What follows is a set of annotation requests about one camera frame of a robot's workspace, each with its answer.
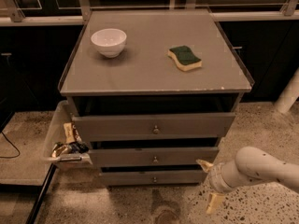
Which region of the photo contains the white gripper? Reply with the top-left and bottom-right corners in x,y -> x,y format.
196,159 -> 234,215

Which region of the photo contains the grey bottom drawer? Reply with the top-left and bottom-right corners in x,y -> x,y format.
99,170 -> 206,186

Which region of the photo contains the grey drawer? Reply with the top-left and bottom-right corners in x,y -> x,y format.
73,112 -> 235,142
89,147 -> 219,167
99,170 -> 206,186

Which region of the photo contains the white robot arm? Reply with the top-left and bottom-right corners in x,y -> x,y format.
196,147 -> 299,215

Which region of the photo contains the grey drawer cabinet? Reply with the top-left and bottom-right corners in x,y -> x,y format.
59,9 -> 253,174

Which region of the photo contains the grey middle drawer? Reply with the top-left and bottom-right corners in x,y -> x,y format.
89,147 -> 219,167

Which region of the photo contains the grey top drawer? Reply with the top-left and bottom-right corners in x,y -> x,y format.
73,112 -> 235,142

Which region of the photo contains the green yellow sponge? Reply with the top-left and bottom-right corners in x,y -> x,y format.
167,46 -> 202,72

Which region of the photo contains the dark blue snack packet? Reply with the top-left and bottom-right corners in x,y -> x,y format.
69,142 -> 89,153

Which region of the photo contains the tan snack packet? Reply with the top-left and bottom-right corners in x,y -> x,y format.
64,123 -> 76,144

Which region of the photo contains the gold snack wrapper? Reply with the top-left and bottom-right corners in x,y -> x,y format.
51,143 -> 71,158

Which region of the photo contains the white ceramic bowl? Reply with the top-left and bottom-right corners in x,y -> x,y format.
91,28 -> 127,58

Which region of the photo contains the white post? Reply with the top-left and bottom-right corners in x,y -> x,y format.
275,75 -> 299,114

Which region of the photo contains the black cable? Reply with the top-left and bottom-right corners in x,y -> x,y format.
0,130 -> 21,160

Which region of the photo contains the metal railing frame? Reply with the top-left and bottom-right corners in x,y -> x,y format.
0,0 -> 299,24

